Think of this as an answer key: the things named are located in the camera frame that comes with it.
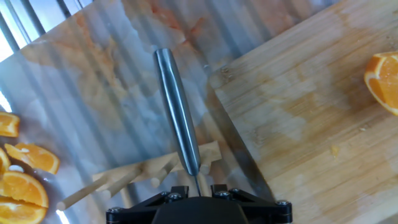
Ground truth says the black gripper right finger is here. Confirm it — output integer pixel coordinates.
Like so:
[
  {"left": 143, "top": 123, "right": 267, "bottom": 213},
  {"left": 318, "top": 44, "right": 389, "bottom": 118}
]
[{"left": 211, "top": 185, "right": 293, "bottom": 224}]

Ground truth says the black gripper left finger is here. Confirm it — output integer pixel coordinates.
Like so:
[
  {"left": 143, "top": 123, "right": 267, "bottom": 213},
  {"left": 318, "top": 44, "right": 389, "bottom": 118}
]
[{"left": 106, "top": 185, "right": 190, "bottom": 224}]

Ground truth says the steel cleaver knife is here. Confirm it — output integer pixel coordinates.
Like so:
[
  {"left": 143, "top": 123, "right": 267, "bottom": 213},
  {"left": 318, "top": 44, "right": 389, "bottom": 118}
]
[{"left": 154, "top": 48, "right": 202, "bottom": 197}]

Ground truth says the wooden peg rack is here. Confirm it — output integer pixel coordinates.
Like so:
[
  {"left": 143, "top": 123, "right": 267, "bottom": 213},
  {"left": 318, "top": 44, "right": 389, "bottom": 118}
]
[{"left": 55, "top": 139, "right": 223, "bottom": 211}]

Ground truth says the wooden cutting board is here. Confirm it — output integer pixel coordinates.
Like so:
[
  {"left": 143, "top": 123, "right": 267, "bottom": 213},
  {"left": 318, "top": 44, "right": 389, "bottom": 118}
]
[{"left": 206, "top": 0, "right": 398, "bottom": 224}]

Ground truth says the marble pattern plastic mat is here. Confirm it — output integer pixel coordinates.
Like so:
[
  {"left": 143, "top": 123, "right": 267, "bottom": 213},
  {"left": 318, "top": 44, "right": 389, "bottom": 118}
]
[{"left": 0, "top": 0, "right": 343, "bottom": 224}]

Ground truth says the small orange slice piece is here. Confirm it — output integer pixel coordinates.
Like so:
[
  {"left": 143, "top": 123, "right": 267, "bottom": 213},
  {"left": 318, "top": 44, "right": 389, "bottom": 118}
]
[{"left": 0, "top": 147, "right": 12, "bottom": 175}]

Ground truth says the cut orange piece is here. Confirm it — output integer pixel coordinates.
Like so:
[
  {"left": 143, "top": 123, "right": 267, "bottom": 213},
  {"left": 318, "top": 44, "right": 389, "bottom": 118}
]
[{"left": 363, "top": 51, "right": 398, "bottom": 116}]

